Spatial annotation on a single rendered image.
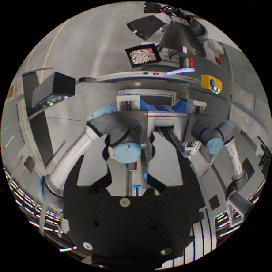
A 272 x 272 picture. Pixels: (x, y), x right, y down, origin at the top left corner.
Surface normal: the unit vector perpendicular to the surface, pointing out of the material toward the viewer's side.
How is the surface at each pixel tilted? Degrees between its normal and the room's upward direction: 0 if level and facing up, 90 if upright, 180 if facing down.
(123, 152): 8
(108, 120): 42
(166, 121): 0
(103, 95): 0
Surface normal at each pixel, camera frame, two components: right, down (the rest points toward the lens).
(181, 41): -0.24, 0.63
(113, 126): 0.60, 0.12
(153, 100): 0.03, 0.53
